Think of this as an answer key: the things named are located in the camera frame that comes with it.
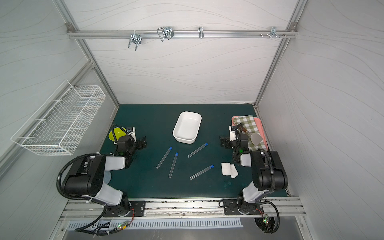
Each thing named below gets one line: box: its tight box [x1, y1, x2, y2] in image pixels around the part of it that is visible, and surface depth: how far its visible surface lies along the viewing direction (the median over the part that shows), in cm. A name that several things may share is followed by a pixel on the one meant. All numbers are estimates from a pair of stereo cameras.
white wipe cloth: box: [221, 162, 239, 179], surface depth 88 cm
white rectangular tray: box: [172, 111, 203, 144], surface depth 109 cm
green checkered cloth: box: [234, 115, 267, 151], surface depth 110 cm
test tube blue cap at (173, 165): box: [168, 152, 179, 179], surface depth 90 cm
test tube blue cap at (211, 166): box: [189, 164, 215, 181], surface depth 87 cm
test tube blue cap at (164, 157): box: [156, 146, 173, 170], surface depth 92 cm
